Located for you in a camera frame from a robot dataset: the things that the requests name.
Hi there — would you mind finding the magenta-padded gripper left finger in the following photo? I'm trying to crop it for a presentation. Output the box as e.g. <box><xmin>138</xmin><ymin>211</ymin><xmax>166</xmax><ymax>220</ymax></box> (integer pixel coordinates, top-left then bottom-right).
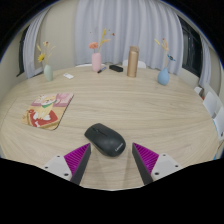
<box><xmin>41</xmin><ymin>142</ymin><xmax>92</xmax><ymax>186</ymax></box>

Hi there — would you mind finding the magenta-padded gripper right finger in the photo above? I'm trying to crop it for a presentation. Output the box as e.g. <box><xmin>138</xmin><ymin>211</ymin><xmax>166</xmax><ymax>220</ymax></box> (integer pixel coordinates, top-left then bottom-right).
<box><xmin>131</xmin><ymin>142</ymin><xmax>184</xmax><ymax>186</ymax></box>

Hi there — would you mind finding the black computer mouse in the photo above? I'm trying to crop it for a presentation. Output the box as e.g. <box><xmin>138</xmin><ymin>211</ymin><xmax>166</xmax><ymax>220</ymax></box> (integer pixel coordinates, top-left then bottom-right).
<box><xmin>83</xmin><ymin>122</ymin><xmax>127</xmax><ymax>158</ymax></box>

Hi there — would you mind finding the cartoon print mouse pad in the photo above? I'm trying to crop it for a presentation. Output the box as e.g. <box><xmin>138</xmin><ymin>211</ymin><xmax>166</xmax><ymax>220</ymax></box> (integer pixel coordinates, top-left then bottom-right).
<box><xmin>21</xmin><ymin>92</ymin><xmax>75</xmax><ymax>131</ymax></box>

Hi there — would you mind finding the blue vase with dried flowers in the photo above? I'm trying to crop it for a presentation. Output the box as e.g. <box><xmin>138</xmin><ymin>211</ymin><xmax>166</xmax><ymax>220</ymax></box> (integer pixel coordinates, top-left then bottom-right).
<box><xmin>153</xmin><ymin>37</ymin><xmax>177</xmax><ymax>86</ymax></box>

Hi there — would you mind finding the green vase with yellow flowers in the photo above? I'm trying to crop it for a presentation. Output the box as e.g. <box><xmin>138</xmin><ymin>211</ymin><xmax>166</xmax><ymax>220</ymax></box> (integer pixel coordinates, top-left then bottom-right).
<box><xmin>35</xmin><ymin>40</ymin><xmax>56</xmax><ymax>83</ymax></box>

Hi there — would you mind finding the small black box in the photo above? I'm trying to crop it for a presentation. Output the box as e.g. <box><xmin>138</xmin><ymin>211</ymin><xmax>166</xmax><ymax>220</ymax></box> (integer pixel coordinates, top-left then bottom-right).
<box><xmin>108</xmin><ymin>64</ymin><xmax>124</xmax><ymax>73</ymax></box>

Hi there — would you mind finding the bronze drink bottle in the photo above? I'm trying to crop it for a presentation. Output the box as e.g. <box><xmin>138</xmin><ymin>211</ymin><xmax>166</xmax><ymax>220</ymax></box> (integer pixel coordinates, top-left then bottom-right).
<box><xmin>126</xmin><ymin>45</ymin><xmax>140</xmax><ymax>78</ymax></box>

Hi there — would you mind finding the pink vase with orange flowers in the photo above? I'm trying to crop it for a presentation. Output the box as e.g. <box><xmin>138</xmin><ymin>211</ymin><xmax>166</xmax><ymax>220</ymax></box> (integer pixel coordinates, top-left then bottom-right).
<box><xmin>88</xmin><ymin>27</ymin><xmax>116</xmax><ymax>73</ymax></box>

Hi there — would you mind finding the narrow white curtain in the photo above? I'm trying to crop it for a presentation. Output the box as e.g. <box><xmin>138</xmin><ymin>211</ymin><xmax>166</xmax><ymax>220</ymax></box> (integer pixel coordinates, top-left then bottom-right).
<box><xmin>198</xmin><ymin>34</ymin><xmax>213</xmax><ymax>89</ymax></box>
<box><xmin>22</xmin><ymin>6</ymin><xmax>51</xmax><ymax>79</ymax></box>

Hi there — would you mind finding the dark window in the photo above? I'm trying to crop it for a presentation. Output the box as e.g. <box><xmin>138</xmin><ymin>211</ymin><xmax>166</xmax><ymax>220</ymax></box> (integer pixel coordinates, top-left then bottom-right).
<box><xmin>179</xmin><ymin>16</ymin><xmax>203</xmax><ymax>78</ymax></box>
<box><xmin>15</xmin><ymin>26</ymin><xmax>29</xmax><ymax>78</ymax></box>

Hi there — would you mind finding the wide white curtain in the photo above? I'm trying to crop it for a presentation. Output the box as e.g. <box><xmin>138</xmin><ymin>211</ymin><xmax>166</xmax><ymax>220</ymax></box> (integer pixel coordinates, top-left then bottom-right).
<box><xmin>73</xmin><ymin>0</ymin><xmax>184</xmax><ymax>76</ymax></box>

